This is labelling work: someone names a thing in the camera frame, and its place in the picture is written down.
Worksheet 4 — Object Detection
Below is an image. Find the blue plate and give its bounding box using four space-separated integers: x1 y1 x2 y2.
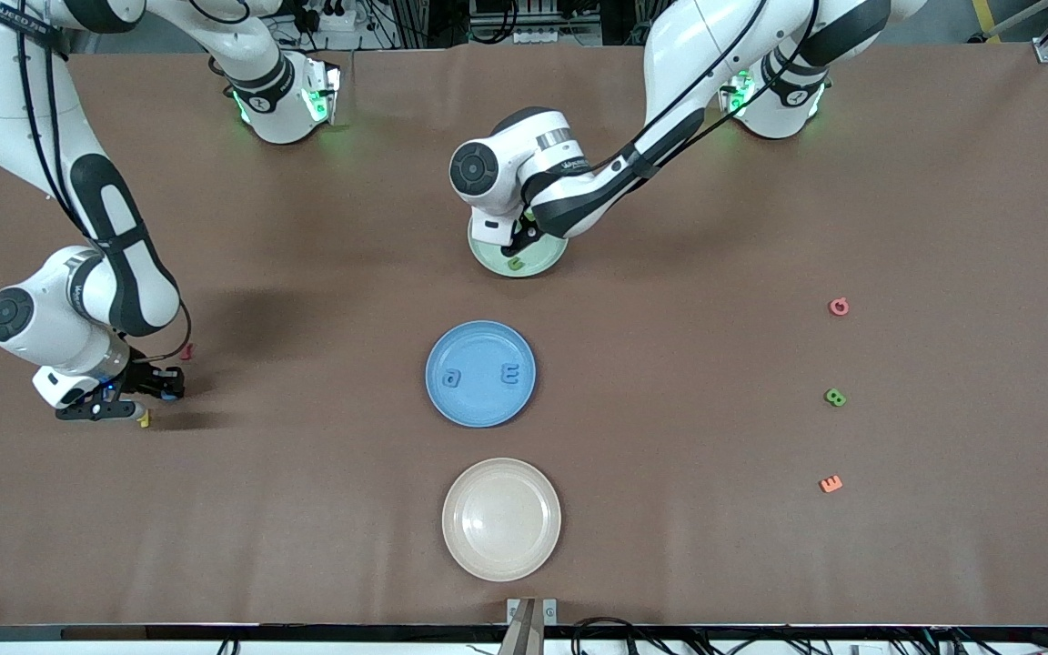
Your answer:
425 320 537 428

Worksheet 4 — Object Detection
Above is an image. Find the beige plate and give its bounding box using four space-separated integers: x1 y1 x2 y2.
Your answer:
441 458 562 583

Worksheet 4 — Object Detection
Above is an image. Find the white power strip with plugs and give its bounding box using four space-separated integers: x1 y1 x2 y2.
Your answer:
292 0 361 33

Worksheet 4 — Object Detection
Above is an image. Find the pale green plate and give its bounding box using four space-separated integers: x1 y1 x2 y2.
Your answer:
469 227 570 279

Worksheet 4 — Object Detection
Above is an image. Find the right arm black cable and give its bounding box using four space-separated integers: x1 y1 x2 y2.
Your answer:
19 0 193 363

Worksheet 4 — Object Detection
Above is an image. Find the grey metal bracket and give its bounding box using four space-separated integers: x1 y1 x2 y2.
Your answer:
507 598 559 627

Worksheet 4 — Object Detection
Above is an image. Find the black floor cable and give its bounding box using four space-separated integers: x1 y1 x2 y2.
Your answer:
569 617 643 655

